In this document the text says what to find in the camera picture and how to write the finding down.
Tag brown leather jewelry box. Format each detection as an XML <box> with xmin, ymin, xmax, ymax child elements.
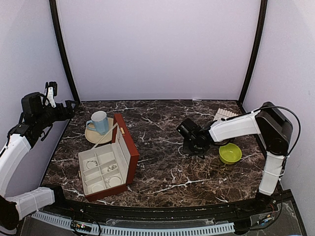
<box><xmin>78</xmin><ymin>114</ymin><xmax>139</xmax><ymax>202</ymax></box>

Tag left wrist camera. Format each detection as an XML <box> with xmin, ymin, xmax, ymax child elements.
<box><xmin>45</xmin><ymin>82</ymin><xmax>58</xmax><ymax>107</ymax></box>

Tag silver bangle in box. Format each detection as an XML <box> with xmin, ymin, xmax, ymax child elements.
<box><xmin>106</xmin><ymin>176</ymin><xmax>122</xmax><ymax>188</ymax></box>

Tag black front rail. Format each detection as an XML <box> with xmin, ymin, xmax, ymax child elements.
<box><xmin>43</xmin><ymin>193</ymin><xmax>283</xmax><ymax>223</ymax></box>

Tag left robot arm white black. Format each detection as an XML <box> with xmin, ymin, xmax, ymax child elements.
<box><xmin>0</xmin><ymin>92</ymin><xmax>77</xmax><ymax>231</ymax></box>

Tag black frame post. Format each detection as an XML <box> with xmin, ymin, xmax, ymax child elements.
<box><xmin>49</xmin><ymin>0</ymin><xmax>81</xmax><ymax>103</ymax></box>
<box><xmin>238</xmin><ymin>0</ymin><xmax>268</xmax><ymax>107</ymax></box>

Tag right black frame post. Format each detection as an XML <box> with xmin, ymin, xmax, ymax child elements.
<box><xmin>238</xmin><ymin>0</ymin><xmax>268</xmax><ymax>107</ymax></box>

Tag blue ceramic mug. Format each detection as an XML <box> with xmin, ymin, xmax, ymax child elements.
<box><xmin>86</xmin><ymin>111</ymin><xmax>109</xmax><ymax>135</ymax></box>

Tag left black frame post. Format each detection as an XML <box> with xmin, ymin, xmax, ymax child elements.
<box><xmin>49</xmin><ymin>0</ymin><xmax>81</xmax><ymax>103</ymax></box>

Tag green plastic bowl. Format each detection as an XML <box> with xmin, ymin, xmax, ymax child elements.
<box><xmin>219</xmin><ymin>143</ymin><xmax>242</xmax><ymax>165</ymax></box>

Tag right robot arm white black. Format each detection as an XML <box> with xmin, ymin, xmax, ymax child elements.
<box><xmin>177</xmin><ymin>102</ymin><xmax>295</xmax><ymax>213</ymax></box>

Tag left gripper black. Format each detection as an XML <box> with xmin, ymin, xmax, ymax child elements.
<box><xmin>35</xmin><ymin>100</ymin><xmax>78</xmax><ymax>129</ymax></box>

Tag beige saucer plate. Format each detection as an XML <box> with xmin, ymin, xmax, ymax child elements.
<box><xmin>85</xmin><ymin>123</ymin><xmax>112</xmax><ymax>144</ymax></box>

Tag grey cable duct strip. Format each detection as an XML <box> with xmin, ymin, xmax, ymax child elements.
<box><xmin>31</xmin><ymin>210</ymin><xmax>236</xmax><ymax>236</ymax></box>

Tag beige jewelry tray insert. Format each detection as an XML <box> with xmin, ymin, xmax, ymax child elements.
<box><xmin>213</xmin><ymin>108</ymin><xmax>237</xmax><ymax>120</ymax></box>

